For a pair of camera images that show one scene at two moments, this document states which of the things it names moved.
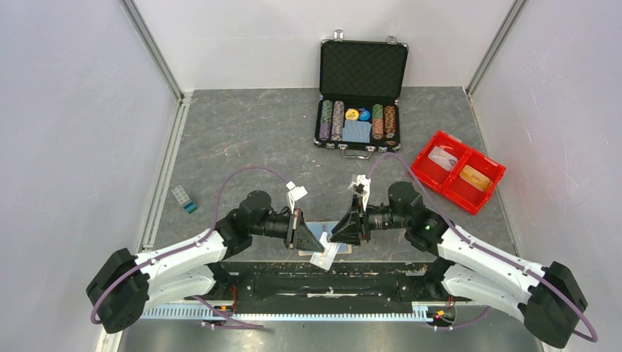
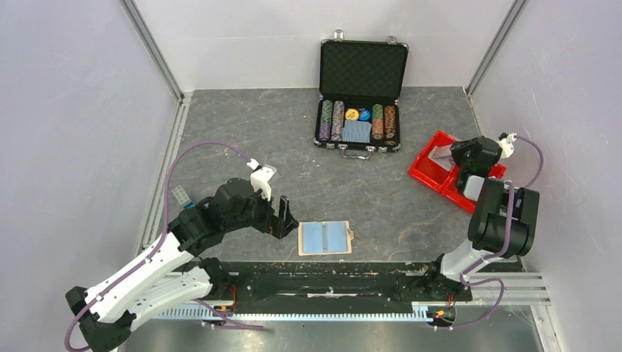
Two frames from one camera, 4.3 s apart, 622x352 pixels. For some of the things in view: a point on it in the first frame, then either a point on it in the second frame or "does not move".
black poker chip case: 357,107 does not move
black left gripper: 298,232 → 279,226
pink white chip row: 337,123 does not move
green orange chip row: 378,121 does not move
